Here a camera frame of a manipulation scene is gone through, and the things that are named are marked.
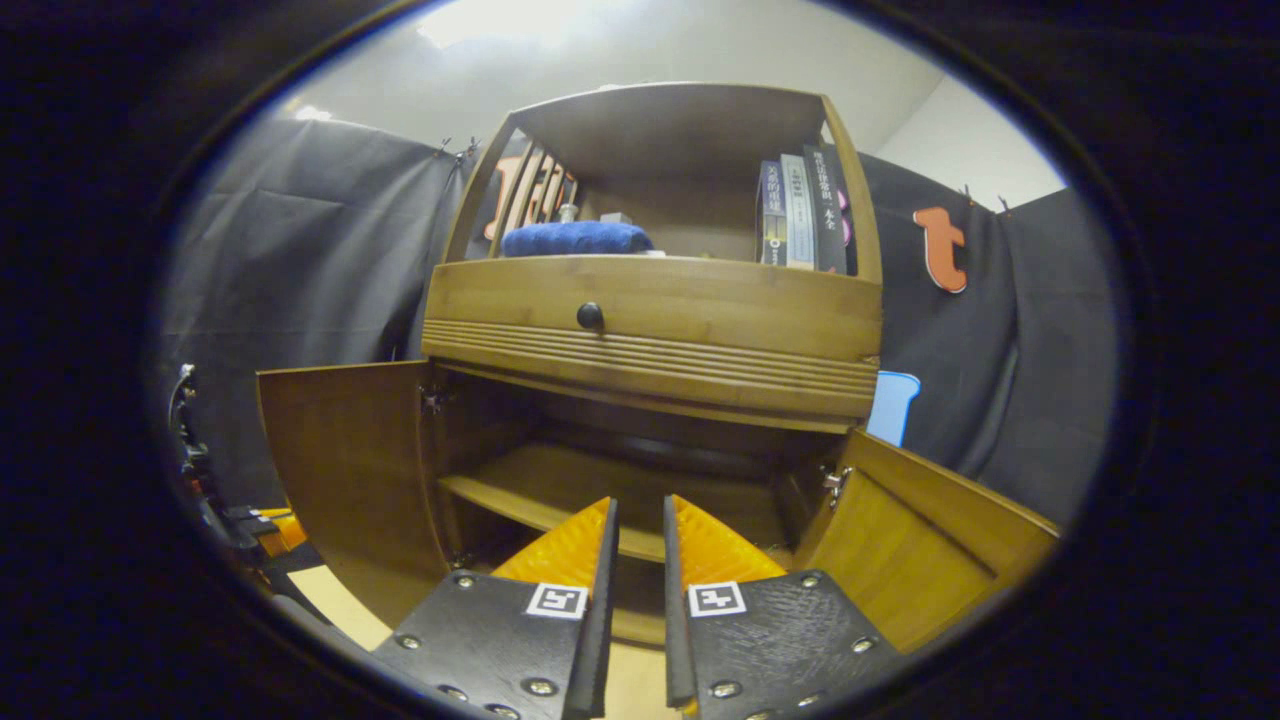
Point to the black spine book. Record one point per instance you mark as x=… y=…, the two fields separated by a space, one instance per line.
x=828 y=215

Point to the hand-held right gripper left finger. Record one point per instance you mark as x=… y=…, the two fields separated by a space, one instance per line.
x=604 y=620

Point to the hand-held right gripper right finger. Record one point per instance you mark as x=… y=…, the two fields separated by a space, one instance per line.
x=677 y=620

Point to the light blue spine book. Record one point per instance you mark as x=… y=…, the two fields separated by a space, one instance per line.
x=798 y=215

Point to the small grey box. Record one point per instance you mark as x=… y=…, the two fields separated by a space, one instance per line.
x=615 y=218

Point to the clear pump bottle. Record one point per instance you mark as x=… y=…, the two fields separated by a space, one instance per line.
x=568 y=213

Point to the wooden cabinet drawer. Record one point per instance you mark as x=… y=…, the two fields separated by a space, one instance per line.
x=720 y=310

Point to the blue plastic stool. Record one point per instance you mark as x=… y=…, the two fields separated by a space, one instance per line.
x=893 y=405

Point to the black backdrop cloth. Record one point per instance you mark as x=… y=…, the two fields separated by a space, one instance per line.
x=300 y=260

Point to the blue folded towel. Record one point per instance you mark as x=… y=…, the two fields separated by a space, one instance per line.
x=575 y=238

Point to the black round drawer knob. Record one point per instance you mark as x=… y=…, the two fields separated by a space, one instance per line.
x=590 y=316

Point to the wooden inner cabinet shelf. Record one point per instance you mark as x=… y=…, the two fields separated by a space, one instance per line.
x=560 y=480

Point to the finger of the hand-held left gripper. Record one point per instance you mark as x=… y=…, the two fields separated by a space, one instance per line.
x=262 y=514
x=288 y=545

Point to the wooden double-door shoe cabinet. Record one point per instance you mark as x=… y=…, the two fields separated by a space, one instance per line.
x=680 y=130

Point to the wooden shoe cabinet door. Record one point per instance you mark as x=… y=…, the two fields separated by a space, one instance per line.
x=920 y=540
x=350 y=470

